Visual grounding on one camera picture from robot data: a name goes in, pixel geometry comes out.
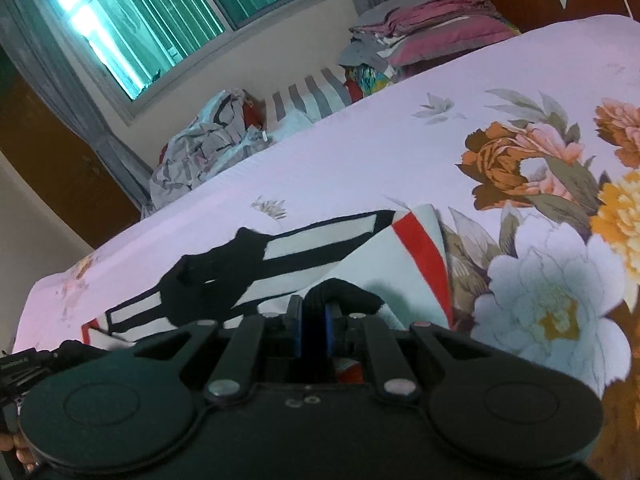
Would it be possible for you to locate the left grey curtain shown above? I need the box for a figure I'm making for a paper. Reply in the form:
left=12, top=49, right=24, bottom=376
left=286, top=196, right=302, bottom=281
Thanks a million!
left=1, top=0, right=152, bottom=214

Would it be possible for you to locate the pink floral bedsheet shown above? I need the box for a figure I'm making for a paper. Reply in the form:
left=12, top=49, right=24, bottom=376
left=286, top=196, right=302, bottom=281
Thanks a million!
left=15, top=15, right=639, bottom=479

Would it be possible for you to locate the grey white striped pillow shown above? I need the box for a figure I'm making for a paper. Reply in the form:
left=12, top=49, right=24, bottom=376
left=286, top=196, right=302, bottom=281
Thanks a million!
left=265, top=66, right=352, bottom=127

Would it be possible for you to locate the striped knit sweater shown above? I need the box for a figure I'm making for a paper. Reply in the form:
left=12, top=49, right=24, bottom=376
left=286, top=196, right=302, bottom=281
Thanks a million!
left=81, top=205, right=454, bottom=350

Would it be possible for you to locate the window with green blinds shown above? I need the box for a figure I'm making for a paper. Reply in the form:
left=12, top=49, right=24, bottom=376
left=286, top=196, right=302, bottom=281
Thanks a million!
left=37, top=0, right=338, bottom=126

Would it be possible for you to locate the crumpled grey clothes pile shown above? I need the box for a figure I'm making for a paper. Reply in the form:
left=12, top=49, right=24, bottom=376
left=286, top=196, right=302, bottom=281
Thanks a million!
left=144, top=89, right=273, bottom=216

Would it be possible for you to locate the person's left hand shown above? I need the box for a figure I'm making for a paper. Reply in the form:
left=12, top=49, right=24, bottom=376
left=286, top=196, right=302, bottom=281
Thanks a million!
left=0, top=431, right=37, bottom=472

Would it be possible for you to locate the brown wooden door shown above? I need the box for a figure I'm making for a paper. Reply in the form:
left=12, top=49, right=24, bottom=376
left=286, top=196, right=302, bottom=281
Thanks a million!
left=1, top=54, right=140, bottom=248

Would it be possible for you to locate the stack of folded pink clothes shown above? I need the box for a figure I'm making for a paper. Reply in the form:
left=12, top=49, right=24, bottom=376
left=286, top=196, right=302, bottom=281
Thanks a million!
left=337, top=0, right=520, bottom=94

